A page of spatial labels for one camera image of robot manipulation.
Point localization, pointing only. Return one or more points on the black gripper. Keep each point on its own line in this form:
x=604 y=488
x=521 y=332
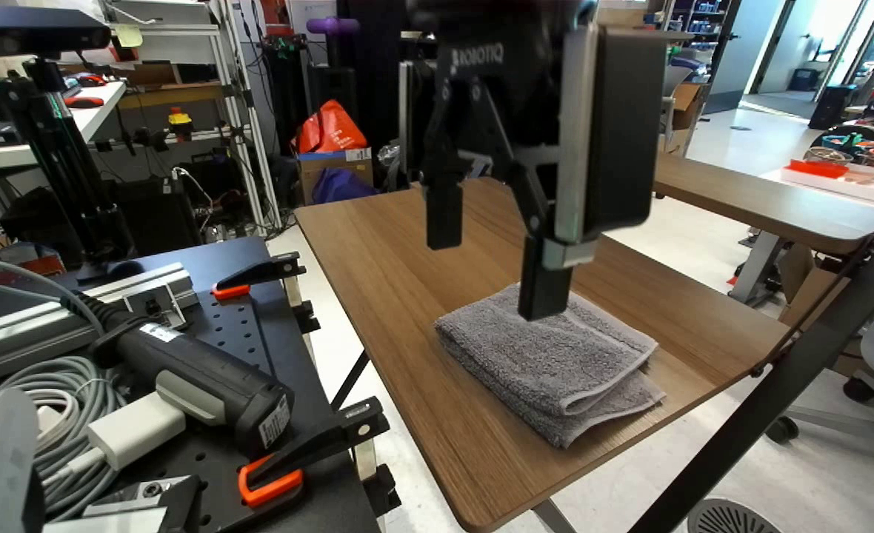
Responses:
x=514 y=61

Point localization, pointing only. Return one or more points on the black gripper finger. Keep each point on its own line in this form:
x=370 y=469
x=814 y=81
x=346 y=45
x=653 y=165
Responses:
x=542 y=294

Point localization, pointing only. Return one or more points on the grey folded towel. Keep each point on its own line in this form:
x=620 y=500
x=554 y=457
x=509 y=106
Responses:
x=572 y=387

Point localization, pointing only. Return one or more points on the purple bag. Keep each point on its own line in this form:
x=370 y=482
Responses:
x=342 y=189

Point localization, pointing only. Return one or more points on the cardboard box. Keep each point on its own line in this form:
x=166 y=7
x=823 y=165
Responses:
x=318 y=162
x=686 y=110

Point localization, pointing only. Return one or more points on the orange bag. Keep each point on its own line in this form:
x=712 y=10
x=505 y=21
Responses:
x=330 y=129

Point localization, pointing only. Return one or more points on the white metal rack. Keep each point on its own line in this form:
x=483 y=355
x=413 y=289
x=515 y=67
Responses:
x=246 y=137

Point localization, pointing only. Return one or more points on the small yellow item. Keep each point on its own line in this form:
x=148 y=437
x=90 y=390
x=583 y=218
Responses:
x=179 y=121

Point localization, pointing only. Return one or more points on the round fan grille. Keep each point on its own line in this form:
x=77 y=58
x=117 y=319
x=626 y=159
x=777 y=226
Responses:
x=732 y=520

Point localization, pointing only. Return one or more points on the black cylindrical device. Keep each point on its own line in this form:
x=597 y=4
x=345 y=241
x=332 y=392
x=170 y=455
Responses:
x=209 y=387

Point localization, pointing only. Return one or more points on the table with colourful clutter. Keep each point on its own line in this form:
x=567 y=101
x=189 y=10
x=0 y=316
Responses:
x=850 y=165

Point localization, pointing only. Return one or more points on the black bin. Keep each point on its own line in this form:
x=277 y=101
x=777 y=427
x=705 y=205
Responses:
x=831 y=109

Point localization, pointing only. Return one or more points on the white work table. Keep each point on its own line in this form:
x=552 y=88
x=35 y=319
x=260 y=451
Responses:
x=98 y=109

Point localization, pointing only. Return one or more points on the white power adapter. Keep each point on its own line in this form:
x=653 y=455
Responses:
x=135 y=432

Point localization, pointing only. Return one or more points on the black tripod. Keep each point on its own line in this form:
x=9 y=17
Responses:
x=60 y=159

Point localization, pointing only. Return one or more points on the silver camera mount bracket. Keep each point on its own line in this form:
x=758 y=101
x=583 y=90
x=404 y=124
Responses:
x=572 y=129

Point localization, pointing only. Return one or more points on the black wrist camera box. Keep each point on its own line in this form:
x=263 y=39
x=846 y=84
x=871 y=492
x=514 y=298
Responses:
x=628 y=129

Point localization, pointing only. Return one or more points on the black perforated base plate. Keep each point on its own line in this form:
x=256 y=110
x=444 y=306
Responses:
x=237 y=331

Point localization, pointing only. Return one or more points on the wooden table with black frame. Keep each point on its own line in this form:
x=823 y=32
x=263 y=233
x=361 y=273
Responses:
x=777 y=390

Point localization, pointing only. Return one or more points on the silver aluminium rail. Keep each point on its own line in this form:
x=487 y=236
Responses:
x=22 y=331

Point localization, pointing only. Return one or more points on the silver metal bracket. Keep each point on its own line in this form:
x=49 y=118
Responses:
x=111 y=513

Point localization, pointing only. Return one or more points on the black camera on tripod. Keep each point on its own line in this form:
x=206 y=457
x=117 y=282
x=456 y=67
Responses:
x=31 y=27

